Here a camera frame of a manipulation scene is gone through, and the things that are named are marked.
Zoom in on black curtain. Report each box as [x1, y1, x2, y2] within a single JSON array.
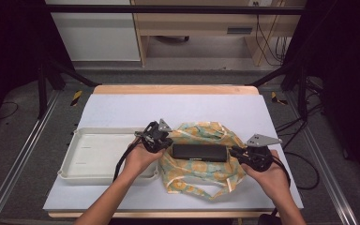
[[282, 0, 360, 184], [0, 0, 76, 132]]

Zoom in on white plastic tray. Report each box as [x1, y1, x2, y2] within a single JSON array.
[[57, 126, 160, 186]]

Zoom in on person's right hand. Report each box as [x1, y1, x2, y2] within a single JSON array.
[[241, 149, 291, 203]]

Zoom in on person's left hand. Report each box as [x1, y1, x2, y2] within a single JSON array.
[[123, 140, 166, 183]]

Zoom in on wooden desk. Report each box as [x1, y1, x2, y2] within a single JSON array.
[[130, 0, 308, 68]]

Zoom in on aluminium floor rail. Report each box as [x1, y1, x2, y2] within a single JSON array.
[[0, 90, 61, 225], [284, 90, 360, 225]]

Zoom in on black hanging desk cables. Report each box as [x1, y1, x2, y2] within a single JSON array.
[[253, 1, 291, 68]]

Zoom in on white table cover sheet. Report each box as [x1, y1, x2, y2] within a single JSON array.
[[42, 93, 304, 211]]

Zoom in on black floor cables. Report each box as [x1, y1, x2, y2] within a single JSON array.
[[275, 78, 324, 191]]

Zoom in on white cabinet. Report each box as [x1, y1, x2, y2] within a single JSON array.
[[44, 0, 142, 62]]

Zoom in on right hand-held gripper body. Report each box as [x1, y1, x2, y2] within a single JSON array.
[[239, 133, 284, 173]]

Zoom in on black horizontal frame bar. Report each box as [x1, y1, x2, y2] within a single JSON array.
[[43, 4, 306, 15]]

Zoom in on thin black floor cable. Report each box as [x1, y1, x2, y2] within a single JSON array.
[[0, 100, 20, 122]]

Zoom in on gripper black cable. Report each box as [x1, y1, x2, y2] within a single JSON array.
[[112, 137, 144, 183], [270, 155, 293, 218]]

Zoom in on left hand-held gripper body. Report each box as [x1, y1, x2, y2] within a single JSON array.
[[134, 118, 173, 154]]

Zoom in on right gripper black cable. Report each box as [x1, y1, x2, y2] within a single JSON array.
[[270, 155, 293, 218]]

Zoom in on long black box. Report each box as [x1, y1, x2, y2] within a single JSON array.
[[172, 143, 229, 163]]

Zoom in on lemon print cloth bag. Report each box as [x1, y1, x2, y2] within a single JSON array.
[[158, 121, 248, 202]]

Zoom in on black metal stand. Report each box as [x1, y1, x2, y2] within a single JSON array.
[[37, 57, 101, 120], [247, 60, 309, 121]]

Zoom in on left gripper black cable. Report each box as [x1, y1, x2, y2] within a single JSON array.
[[112, 137, 144, 183]]

